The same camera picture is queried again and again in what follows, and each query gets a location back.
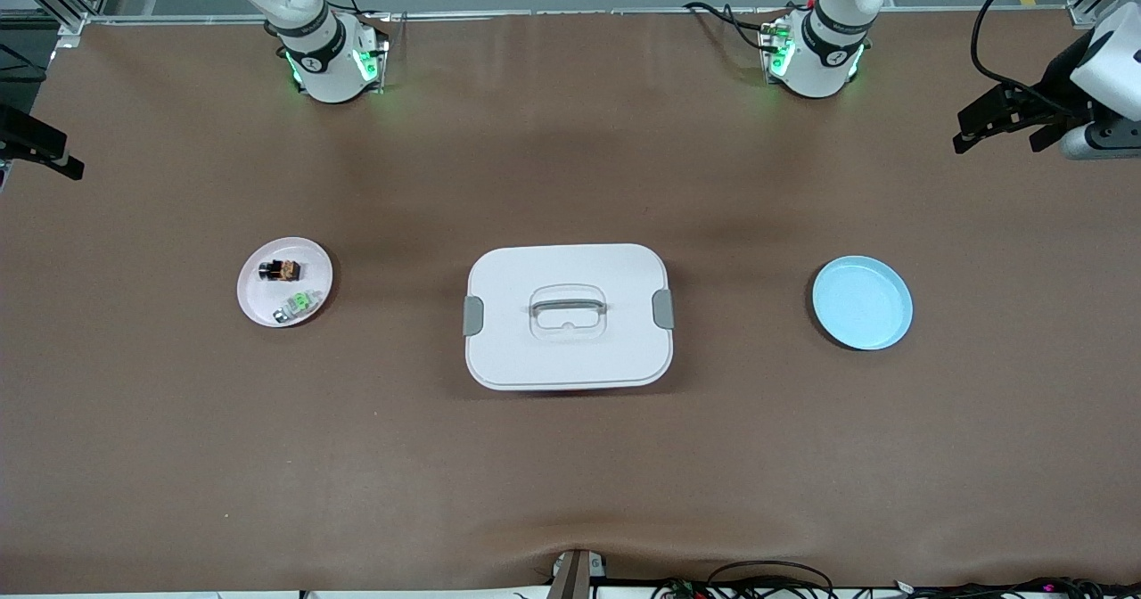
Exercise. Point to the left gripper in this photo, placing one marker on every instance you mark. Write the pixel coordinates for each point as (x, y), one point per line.
(1054, 85)

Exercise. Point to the orange and black switch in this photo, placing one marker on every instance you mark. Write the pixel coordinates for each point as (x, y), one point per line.
(281, 271)

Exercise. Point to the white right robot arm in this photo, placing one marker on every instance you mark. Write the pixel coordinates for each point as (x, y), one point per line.
(325, 64)

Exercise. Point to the light blue round plate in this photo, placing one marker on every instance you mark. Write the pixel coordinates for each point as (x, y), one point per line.
(860, 305)

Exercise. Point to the pale pink round plate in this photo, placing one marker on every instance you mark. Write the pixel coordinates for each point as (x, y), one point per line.
(307, 265)

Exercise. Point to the pink box with white lid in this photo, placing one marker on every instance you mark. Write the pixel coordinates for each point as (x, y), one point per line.
(570, 349)

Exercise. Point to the green and clear switch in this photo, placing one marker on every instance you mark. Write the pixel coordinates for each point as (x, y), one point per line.
(303, 302)

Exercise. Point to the aluminium table edge rail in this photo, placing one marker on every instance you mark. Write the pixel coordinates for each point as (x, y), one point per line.
(579, 13)

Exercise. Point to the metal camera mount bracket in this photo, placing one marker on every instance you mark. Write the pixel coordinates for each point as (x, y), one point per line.
(570, 577)

